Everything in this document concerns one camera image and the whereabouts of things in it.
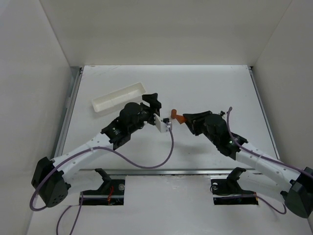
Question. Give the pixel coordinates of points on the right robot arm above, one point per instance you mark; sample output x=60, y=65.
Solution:
x=285, y=183

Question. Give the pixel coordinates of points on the aluminium table rail right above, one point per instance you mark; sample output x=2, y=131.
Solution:
x=250, y=69

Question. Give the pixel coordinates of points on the wooden wedge block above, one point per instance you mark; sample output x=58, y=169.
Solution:
x=181, y=119

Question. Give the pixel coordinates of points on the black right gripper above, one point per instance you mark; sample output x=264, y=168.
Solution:
x=197, y=121

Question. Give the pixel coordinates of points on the aluminium table rail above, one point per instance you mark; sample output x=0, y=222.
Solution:
x=59, y=143
x=250, y=69

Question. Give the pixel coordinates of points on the aluminium table rail left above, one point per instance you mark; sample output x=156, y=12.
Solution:
x=59, y=143

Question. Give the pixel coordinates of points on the white plastic tray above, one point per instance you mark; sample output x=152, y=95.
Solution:
x=115, y=101

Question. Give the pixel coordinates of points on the aluminium front rail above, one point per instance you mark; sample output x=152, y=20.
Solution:
x=157, y=172

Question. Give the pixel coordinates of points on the wooden cylinder block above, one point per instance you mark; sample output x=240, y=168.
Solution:
x=173, y=114

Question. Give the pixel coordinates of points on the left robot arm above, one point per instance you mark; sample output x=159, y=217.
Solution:
x=51, y=178

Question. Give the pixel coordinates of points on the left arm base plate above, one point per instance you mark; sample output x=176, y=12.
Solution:
x=109, y=194

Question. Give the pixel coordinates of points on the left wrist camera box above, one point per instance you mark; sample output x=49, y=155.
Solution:
x=162, y=124

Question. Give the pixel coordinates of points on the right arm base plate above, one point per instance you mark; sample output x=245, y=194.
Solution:
x=223, y=194

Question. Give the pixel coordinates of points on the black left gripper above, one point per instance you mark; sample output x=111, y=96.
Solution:
x=151, y=107

